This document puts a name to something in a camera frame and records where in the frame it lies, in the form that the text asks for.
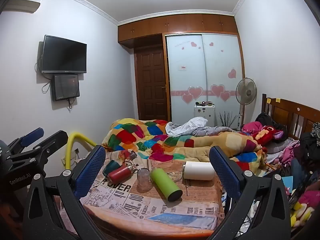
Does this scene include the yellow plush toy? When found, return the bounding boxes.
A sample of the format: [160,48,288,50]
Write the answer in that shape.
[291,202,315,228]

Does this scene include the wooden overhead cabinets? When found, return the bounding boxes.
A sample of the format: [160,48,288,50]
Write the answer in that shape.
[117,14,238,47]

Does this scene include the clear glass mug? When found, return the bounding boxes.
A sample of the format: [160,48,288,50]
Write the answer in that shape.
[166,171,183,183]

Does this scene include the colourful patchwork quilt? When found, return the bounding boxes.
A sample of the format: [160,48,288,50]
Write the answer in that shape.
[101,119,267,169]

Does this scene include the clear glass cup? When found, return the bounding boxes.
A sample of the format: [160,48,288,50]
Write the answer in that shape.
[137,168,151,186]

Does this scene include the black clothing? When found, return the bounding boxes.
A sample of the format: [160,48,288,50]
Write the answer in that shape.
[299,122,320,167]

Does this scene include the dried branch decoration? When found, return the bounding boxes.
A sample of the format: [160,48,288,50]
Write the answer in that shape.
[219,110,239,130]

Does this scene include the white cup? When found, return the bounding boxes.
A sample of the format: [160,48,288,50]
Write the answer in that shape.
[183,161,216,180]

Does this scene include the small black wall monitor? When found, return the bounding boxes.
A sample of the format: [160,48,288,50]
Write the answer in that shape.
[51,74,80,102]

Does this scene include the wooden bed headboard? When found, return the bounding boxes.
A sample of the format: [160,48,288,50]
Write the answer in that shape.
[261,94,320,140]

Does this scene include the red plush toy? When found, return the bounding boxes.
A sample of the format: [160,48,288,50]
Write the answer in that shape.
[252,125,288,147]

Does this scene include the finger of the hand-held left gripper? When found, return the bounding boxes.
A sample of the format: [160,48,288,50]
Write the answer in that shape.
[7,130,69,175]
[7,127,45,156]

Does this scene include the brown wooden door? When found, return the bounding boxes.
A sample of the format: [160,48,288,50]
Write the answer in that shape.
[134,46,168,122]

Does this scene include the black bag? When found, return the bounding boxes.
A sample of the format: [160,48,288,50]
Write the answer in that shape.
[255,112,275,130]

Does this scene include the red thermos bottle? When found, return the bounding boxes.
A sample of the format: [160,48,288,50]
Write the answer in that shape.
[107,164,138,183]

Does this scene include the teal cup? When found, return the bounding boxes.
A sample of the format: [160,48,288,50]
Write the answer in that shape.
[102,160,122,177]

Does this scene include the black wall television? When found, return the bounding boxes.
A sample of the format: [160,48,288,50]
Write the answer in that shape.
[41,34,87,74]

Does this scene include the pink cloth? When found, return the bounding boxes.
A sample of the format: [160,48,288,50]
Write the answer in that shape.
[241,121,263,136]

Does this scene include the blue book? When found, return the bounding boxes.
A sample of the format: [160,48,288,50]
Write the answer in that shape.
[282,175,294,188]

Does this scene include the sliding wardrobe with heart stickers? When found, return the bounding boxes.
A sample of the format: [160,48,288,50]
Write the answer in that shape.
[162,32,247,130]

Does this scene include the yellow padded rail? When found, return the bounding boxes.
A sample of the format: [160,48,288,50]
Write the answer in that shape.
[64,132,97,170]

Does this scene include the standing fan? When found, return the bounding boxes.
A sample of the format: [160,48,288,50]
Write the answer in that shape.
[235,77,257,130]

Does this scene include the green thermos cup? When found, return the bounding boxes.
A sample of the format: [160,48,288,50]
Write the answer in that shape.
[150,167,183,202]

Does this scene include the newspaper print cloth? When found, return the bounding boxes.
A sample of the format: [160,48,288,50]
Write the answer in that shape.
[57,149,225,239]

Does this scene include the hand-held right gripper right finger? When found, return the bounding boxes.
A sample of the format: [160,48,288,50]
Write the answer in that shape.
[209,146,292,240]

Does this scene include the wall socket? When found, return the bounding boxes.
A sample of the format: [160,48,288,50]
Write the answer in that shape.
[61,156,75,167]

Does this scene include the white box appliance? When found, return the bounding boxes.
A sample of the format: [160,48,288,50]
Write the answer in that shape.
[194,104,215,125]

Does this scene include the grey checked blanket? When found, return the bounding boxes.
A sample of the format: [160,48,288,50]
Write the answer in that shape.
[165,117,240,137]

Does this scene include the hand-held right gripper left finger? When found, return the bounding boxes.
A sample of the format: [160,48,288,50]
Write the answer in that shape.
[22,144,107,240]

